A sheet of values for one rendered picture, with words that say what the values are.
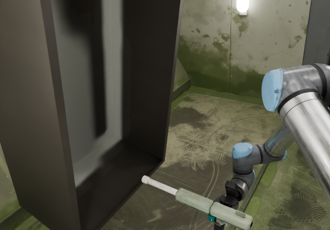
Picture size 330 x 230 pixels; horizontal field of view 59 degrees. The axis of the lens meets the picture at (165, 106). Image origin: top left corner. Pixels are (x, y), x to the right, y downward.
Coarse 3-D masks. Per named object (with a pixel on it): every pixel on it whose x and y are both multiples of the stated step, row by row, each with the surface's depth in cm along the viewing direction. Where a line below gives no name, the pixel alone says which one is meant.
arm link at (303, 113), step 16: (272, 80) 78; (288, 80) 77; (304, 80) 77; (320, 80) 78; (272, 96) 79; (288, 96) 76; (304, 96) 74; (320, 96) 75; (288, 112) 75; (304, 112) 71; (320, 112) 70; (288, 128) 76; (304, 128) 70; (320, 128) 67; (304, 144) 69; (320, 144) 66; (320, 160) 65; (320, 176) 65
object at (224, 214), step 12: (144, 180) 126; (168, 192) 121; (180, 192) 117; (192, 192) 117; (192, 204) 114; (204, 204) 111; (216, 204) 111; (216, 216) 109; (228, 216) 106; (240, 216) 105; (216, 228) 112; (240, 228) 105
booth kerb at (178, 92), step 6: (186, 84) 313; (174, 90) 295; (180, 90) 305; (186, 90) 315; (174, 96) 297; (18, 210) 171; (24, 210) 174; (6, 216) 166; (12, 216) 168; (18, 216) 171; (24, 216) 175; (0, 222) 163; (6, 222) 166; (12, 222) 169; (18, 222) 172; (0, 228) 163; (6, 228) 166; (12, 228) 170
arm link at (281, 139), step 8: (320, 64) 81; (328, 72) 79; (328, 80) 78; (328, 88) 78; (328, 96) 80; (328, 104) 84; (280, 128) 111; (272, 136) 120; (280, 136) 113; (288, 136) 109; (256, 144) 133; (264, 144) 129; (272, 144) 121; (280, 144) 116; (288, 144) 115; (264, 152) 129; (272, 152) 125; (280, 152) 122; (264, 160) 129; (272, 160) 130; (280, 160) 131
